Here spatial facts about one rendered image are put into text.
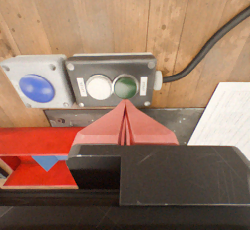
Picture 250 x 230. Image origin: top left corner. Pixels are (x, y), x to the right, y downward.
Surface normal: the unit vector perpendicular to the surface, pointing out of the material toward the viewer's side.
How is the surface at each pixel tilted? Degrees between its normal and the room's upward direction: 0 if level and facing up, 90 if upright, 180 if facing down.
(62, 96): 0
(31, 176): 90
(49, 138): 90
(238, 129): 1
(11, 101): 0
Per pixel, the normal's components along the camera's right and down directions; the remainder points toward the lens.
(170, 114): 0.00, 0.59
